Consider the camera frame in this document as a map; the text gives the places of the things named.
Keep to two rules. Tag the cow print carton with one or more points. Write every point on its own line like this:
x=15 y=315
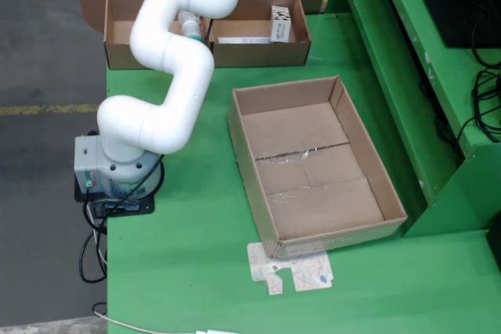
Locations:
x=280 y=25

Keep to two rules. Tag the shallow cardboard tray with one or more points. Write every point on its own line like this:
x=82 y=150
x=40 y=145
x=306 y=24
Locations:
x=325 y=201

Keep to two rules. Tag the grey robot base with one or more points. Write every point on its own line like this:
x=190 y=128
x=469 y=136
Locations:
x=88 y=162

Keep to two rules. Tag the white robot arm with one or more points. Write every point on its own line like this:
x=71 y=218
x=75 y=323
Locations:
x=172 y=56

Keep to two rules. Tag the tall grey white box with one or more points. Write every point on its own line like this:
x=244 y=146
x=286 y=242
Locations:
x=244 y=40

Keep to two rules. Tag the white plastic bottle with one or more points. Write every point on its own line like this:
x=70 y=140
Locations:
x=189 y=27

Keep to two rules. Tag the flattened printed paper carton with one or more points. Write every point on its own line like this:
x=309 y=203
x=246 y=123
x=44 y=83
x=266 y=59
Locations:
x=309 y=275

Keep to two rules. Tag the small white object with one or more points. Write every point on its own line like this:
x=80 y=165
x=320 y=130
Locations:
x=219 y=332

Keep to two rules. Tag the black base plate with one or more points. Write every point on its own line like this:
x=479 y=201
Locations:
x=145 y=208

